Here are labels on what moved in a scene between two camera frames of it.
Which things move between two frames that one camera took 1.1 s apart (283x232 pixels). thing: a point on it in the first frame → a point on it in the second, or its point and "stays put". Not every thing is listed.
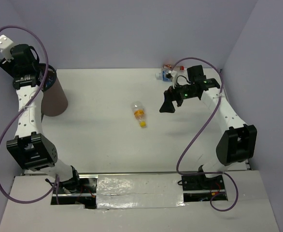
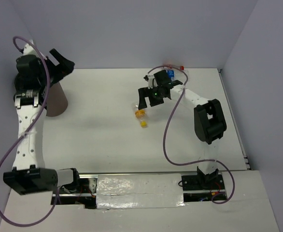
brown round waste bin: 54,102 stays put
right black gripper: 170,94 → 144,92
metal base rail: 197,187 stays put
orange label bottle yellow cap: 138,108 stays put
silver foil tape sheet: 141,191 stays put
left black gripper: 8,66 → 65,67
